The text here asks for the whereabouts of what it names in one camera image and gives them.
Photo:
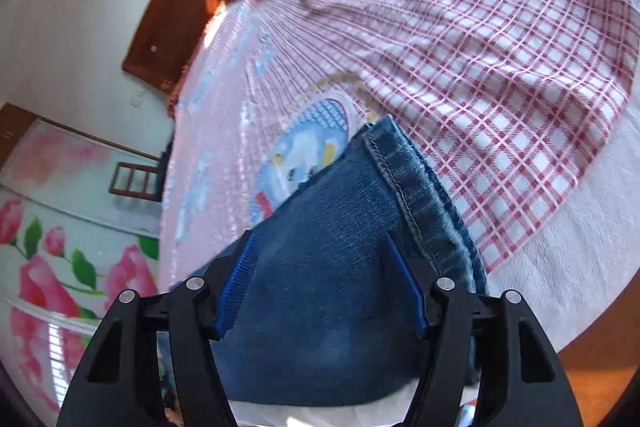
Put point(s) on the dark cloth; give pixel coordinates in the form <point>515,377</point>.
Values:
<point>166,172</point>

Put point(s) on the wooden headboard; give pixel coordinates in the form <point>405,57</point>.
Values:
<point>170,22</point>

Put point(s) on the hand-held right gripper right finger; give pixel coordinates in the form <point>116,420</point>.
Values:
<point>407,287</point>

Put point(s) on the pale pink mattress cover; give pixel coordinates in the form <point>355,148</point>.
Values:
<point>575,257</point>

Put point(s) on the floral sliding wardrobe doors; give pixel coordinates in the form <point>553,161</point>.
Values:
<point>50,217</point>

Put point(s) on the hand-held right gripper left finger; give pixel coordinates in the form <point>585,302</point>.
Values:
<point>239,278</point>

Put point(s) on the white wall switch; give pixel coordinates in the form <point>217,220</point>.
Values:
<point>137,99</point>

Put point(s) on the blue denim pants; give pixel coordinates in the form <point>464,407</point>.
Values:
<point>325,282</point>

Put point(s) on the wooden chair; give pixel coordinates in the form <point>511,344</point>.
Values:
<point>132,182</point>

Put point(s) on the pink plaid printed bed sheet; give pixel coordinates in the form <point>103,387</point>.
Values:
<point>450,82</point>

